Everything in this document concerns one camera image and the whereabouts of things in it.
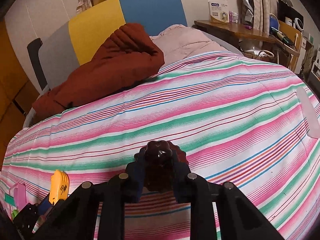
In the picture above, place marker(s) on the dark brown flower toy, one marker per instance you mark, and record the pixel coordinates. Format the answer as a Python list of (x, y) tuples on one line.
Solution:
[(158, 159)]

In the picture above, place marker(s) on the rust red blanket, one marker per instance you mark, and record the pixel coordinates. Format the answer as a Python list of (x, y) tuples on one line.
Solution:
[(127, 57)]

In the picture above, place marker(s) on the pink pillow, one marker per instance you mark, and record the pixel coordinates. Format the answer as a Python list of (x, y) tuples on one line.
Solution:
[(179, 42)]

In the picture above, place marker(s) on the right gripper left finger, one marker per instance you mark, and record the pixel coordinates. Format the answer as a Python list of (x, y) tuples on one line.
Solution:
[(136, 172)]

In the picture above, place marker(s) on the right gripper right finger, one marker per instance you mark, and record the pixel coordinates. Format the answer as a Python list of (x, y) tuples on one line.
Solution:
[(181, 185)]

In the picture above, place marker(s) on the yellow toy piece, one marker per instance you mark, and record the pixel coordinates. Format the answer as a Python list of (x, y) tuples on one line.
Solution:
[(59, 187)]

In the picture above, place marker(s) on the wooden side table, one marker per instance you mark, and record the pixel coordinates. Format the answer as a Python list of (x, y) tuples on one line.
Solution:
[(239, 31)]

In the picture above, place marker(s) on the white product box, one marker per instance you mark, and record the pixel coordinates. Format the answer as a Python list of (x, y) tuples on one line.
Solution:
[(218, 10)]

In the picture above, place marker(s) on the striped bed cover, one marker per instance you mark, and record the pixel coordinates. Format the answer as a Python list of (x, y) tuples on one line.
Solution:
[(237, 120)]

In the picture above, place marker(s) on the grey yellow blue headboard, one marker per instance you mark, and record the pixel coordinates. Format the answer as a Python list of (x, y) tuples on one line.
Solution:
[(75, 43)]

